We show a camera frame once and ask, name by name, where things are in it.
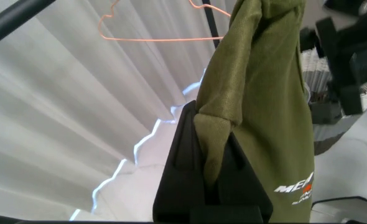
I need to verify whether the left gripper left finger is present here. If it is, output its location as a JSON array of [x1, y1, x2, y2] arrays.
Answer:
[[152, 100, 207, 223]]

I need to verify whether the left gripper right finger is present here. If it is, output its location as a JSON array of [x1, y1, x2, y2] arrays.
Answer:
[[216, 132, 274, 223]]

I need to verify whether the green shirt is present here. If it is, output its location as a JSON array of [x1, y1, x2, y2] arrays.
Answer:
[[193, 0, 315, 223]]

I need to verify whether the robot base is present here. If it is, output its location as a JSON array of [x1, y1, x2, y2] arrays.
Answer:
[[309, 195, 367, 223]]

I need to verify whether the white laundry basket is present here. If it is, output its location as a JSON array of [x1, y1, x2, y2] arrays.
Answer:
[[300, 47, 367, 156]]

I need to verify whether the pink clothes hanger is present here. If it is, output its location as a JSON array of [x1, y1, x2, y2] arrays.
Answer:
[[98, 0, 233, 42]]

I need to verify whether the black clothes rack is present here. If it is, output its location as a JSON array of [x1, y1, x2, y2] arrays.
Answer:
[[0, 0, 221, 52]]

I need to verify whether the white curtain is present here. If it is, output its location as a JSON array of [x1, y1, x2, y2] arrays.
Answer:
[[0, 0, 237, 222]]

